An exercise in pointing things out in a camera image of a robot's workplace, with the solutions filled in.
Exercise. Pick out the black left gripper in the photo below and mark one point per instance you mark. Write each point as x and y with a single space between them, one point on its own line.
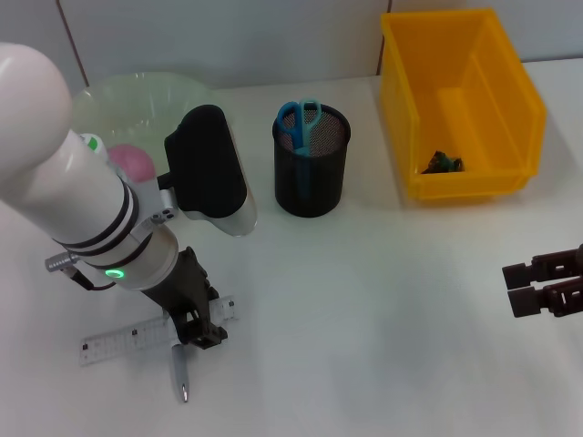
182 287

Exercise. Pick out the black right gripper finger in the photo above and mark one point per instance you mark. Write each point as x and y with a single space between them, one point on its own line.
542 298
542 268

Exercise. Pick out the silver ballpoint pen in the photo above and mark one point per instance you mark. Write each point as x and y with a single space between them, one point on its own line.
180 373

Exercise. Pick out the transparent plastic ruler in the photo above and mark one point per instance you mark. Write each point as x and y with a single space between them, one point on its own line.
114 346

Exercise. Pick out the green plastic wrapper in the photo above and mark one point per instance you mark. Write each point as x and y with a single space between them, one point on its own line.
444 163

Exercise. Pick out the pink peach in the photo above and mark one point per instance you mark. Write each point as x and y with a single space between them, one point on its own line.
132 161

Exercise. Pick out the clear water bottle green label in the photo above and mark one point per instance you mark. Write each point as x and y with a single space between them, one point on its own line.
93 143

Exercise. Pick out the blue capped scissors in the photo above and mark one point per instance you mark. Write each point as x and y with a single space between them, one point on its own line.
296 132

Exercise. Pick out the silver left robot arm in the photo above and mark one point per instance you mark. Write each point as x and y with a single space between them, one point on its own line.
68 191

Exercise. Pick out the black mesh pen holder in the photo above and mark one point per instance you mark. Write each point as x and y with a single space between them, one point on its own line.
309 182

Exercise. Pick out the pale green glass fruit bowl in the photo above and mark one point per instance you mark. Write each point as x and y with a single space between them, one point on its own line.
136 104

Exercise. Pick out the yellow plastic bin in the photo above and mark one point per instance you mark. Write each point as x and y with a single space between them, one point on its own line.
455 68

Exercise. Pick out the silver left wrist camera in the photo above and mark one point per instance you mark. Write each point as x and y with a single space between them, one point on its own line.
209 168

